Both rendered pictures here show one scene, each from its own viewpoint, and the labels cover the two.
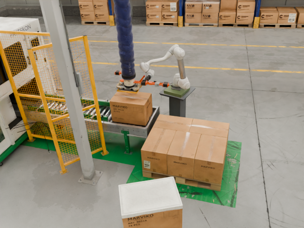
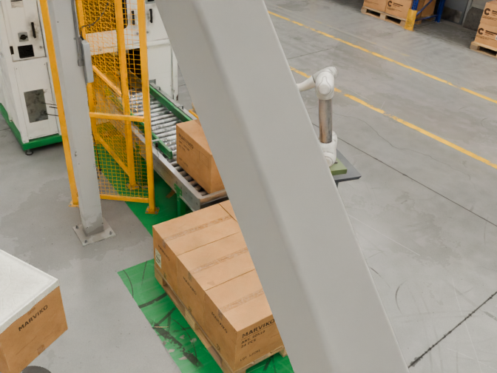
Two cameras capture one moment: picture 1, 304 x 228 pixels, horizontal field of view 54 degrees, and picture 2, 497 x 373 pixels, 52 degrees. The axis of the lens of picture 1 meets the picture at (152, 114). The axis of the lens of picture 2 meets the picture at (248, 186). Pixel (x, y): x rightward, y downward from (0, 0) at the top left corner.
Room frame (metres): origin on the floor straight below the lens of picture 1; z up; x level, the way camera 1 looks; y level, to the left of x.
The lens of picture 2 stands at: (1.28, -2.13, 3.06)
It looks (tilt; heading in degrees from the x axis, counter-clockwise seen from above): 34 degrees down; 34
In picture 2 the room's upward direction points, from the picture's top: 4 degrees clockwise
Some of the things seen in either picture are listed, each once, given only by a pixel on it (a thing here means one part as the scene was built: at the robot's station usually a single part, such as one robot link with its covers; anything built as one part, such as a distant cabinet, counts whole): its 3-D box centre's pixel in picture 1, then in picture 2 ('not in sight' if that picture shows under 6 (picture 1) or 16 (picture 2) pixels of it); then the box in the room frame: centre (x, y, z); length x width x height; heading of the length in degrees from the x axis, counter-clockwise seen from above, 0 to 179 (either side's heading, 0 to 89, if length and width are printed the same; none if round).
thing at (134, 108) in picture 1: (131, 107); (212, 153); (4.28, 0.33, 0.75); 0.60 x 0.40 x 0.40; 71
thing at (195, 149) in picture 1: (187, 145); (247, 268); (3.68, -0.53, 0.34); 1.20 x 1.00 x 0.40; 71
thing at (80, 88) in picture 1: (75, 83); (84, 58); (3.56, 0.99, 1.62); 0.20 x 0.05 x 0.30; 71
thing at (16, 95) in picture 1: (41, 94); (103, 72); (4.36, 1.81, 1.05); 1.17 x 0.10 x 2.10; 71
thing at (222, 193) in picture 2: (152, 118); (234, 189); (4.18, -0.01, 0.58); 0.70 x 0.03 x 0.06; 161
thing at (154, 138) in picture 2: (65, 114); (132, 120); (4.42, 1.52, 0.60); 1.60 x 0.10 x 0.09; 71
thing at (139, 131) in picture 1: (82, 123); (141, 146); (4.25, 1.20, 0.50); 2.31 x 0.05 x 0.19; 71
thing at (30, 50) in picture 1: (73, 109); (103, 109); (3.82, 1.18, 1.05); 0.87 x 0.10 x 2.10; 123
